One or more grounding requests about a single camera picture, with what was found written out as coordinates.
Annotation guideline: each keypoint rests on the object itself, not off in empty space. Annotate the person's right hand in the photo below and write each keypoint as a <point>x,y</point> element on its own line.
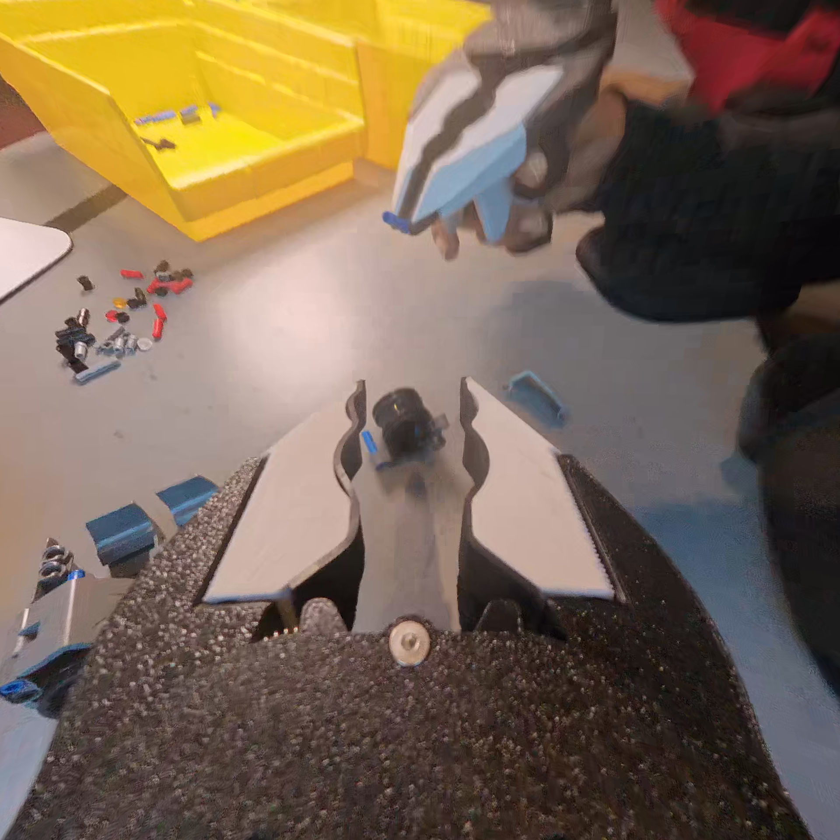
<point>600,151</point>

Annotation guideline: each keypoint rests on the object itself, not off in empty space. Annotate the white flat pad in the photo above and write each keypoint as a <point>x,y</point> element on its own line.
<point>26,256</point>

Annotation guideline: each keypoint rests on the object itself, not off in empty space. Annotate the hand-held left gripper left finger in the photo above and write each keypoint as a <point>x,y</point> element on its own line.
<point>289,525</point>

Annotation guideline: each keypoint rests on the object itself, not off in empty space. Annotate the black round toy lens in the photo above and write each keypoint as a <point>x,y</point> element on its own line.
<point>403,420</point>

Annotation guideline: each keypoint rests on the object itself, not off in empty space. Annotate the wooden table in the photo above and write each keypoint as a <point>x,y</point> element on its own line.
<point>646,39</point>

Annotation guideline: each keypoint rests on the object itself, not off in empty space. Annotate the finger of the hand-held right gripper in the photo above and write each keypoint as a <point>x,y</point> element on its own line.
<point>492,144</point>
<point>426,124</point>

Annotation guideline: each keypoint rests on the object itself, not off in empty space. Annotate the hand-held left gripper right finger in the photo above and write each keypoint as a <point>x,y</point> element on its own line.
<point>531,525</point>

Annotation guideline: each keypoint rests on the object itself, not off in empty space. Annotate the blue long brick axle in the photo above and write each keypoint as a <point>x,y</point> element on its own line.
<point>154,119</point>

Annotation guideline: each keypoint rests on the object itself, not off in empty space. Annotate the grey brick head assembly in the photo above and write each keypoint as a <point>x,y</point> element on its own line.
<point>124,531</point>

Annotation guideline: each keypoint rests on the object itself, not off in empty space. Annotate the yellow plastic storage bin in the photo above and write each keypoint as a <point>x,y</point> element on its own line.
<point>249,164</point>
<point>407,79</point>

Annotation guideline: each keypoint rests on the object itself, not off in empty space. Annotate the grey curved brick panel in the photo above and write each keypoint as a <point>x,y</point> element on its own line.
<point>538,397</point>

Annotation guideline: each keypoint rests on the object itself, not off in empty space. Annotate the pile of small brick parts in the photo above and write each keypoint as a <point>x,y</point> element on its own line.
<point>161,285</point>

